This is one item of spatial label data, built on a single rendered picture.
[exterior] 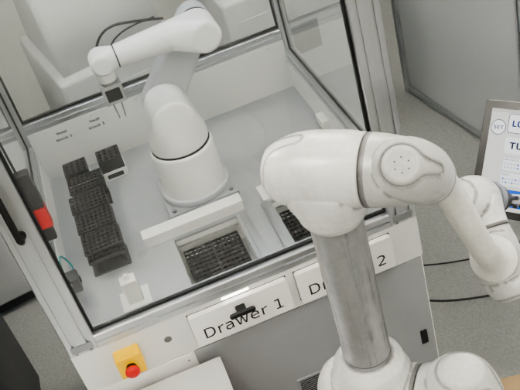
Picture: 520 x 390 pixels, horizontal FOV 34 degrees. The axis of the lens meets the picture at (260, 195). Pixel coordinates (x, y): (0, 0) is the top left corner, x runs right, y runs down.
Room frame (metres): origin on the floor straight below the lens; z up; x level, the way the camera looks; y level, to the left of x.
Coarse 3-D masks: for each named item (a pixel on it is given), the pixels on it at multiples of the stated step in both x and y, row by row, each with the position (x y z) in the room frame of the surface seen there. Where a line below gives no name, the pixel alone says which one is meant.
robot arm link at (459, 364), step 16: (464, 352) 1.16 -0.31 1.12; (432, 368) 1.14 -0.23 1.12; (448, 368) 1.12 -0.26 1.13; (464, 368) 1.11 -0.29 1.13; (480, 368) 1.10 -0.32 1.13; (416, 384) 1.14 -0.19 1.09; (432, 384) 1.11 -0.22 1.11; (448, 384) 1.08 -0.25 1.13; (464, 384) 1.07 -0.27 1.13; (480, 384) 1.07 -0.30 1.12; (496, 384) 1.08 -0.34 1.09
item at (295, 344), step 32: (416, 256) 1.81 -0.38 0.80; (384, 288) 1.79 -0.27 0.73; (416, 288) 1.81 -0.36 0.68; (288, 320) 1.75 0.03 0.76; (320, 320) 1.76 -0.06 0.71; (416, 320) 1.80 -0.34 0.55; (192, 352) 1.71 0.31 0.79; (224, 352) 1.72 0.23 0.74; (256, 352) 1.74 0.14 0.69; (288, 352) 1.75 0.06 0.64; (320, 352) 1.76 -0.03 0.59; (416, 352) 1.80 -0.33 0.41; (128, 384) 1.69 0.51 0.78; (256, 384) 1.73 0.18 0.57; (288, 384) 1.74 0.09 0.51
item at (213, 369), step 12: (216, 360) 1.69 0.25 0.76; (180, 372) 1.68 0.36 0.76; (192, 372) 1.67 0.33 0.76; (204, 372) 1.66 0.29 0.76; (216, 372) 1.64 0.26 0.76; (156, 384) 1.67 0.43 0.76; (168, 384) 1.66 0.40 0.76; (180, 384) 1.64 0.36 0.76; (192, 384) 1.63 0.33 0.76; (204, 384) 1.62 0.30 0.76; (216, 384) 1.60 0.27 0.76; (228, 384) 1.59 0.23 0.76
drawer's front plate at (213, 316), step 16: (256, 288) 1.74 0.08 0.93; (272, 288) 1.73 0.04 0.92; (288, 288) 1.74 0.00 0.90; (224, 304) 1.72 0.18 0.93; (256, 304) 1.72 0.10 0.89; (272, 304) 1.73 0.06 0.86; (288, 304) 1.74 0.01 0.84; (192, 320) 1.70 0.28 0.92; (208, 320) 1.71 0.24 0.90; (224, 320) 1.71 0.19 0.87; (240, 320) 1.72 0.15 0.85; (256, 320) 1.72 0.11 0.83; (208, 336) 1.70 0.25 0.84; (224, 336) 1.71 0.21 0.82
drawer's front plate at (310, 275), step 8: (376, 240) 1.78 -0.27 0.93; (384, 240) 1.78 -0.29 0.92; (376, 248) 1.77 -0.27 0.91; (384, 248) 1.78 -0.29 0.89; (392, 248) 1.78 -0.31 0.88; (376, 256) 1.77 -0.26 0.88; (392, 256) 1.78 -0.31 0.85; (376, 264) 1.77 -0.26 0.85; (392, 264) 1.78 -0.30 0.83; (296, 272) 1.75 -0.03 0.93; (304, 272) 1.74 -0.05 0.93; (312, 272) 1.75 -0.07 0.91; (320, 272) 1.75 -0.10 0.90; (376, 272) 1.77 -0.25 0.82; (296, 280) 1.74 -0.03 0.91; (304, 280) 1.74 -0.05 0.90; (312, 280) 1.75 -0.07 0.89; (320, 280) 1.75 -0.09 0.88; (304, 288) 1.74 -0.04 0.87; (312, 288) 1.75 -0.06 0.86; (320, 288) 1.75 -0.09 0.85; (304, 296) 1.74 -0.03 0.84; (312, 296) 1.75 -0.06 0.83
